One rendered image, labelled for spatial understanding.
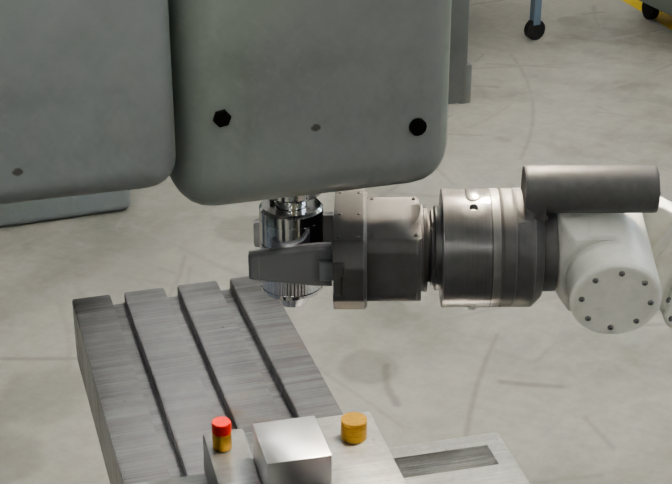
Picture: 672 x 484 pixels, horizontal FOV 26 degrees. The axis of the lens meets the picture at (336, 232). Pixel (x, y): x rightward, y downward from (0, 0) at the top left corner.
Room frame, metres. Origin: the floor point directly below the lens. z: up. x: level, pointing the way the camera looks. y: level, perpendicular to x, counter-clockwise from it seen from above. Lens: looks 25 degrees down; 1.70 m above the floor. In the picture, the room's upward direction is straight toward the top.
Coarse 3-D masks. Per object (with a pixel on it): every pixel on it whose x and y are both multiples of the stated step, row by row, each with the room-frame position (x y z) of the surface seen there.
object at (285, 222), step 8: (264, 200) 0.98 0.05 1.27; (312, 200) 0.98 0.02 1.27; (264, 208) 0.96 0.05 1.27; (272, 208) 0.96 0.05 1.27; (280, 208) 0.96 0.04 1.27; (304, 208) 0.96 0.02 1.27; (312, 208) 0.96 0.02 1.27; (320, 208) 0.96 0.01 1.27; (264, 216) 0.96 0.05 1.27; (272, 216) 0.95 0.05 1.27; (280, 216) 0.95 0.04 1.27; (288, 216) 0.95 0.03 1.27; (296, 216) 0.95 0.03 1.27; (304, 216) 0.95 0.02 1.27; (312, 216) 0.95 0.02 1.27; (320, 216) 0.96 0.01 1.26; (272, 224) 0.95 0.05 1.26; (280, 224) 0.95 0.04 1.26; (288, 224) 0.95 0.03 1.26; (296, 224) 0.95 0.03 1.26; (304, 224) 0.95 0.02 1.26; (312, 224) 0.95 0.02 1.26
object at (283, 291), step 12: (264, 228) 0.96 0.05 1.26; (276, 228) 0.95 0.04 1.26; (312, 228) 0.95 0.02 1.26; (264, 240) 0.96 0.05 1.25; (276, 240) 0.95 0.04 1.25; (288, 240) 0.95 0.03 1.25; (300, 240) 0.95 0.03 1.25; (312, 240) 0.95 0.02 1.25; (264, 288) 0.96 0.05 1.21; (276, 288) 0.95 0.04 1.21; (288, 288) 0.95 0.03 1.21; (300, 288) 0.95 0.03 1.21; (312, 288) 0.95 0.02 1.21; (288, 300) 0.95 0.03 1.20
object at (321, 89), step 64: (192, 0) 0.85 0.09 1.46; (256, 0) 0.86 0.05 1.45; (320, 0) 0.87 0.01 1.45; (384, 0) 0.88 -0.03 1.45; (448, 0) 0.91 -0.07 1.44; (192, 64) 0.85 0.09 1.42; (256, 64) 0.86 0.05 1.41; (320, 64) 0.87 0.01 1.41; (384, 64) 0.88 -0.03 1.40; (448, 64) 0.91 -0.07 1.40; (192, 128) 0.85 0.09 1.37; (256, 128) 0.86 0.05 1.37; (320, 128) 0.87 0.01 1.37; (384, 128) 0.88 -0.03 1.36; (192, 192) 0.86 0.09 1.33; (256, 192) 0.86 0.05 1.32; (320, 192) 0.88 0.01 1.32
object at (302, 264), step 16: (256, 256) 0.94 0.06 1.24; (272, 256) 0.94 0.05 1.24; (288, 256) 0.94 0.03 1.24; (304, 256) 0.94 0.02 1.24; (320, 256) 0.94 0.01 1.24; (256, 272) 0.94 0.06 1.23; (272, 272) 0.94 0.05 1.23; (288, 272) 0.94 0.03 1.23; (304, 272) 0.94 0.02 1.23; (320, 272) 0.93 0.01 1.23
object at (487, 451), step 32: (416, 448) 1.07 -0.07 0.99; (448, 448) 1.07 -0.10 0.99; (480, 448) 1.07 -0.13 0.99; (160, 480) 1.02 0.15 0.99; (192, 480) 1.02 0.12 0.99; (224, 480) 0.97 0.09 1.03; (256, 480) 0.97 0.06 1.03; (416, 480) 1.02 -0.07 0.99; (448, 480) 1.02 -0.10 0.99; (480, 480) 1.02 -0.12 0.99; (512, 480) 1.02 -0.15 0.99
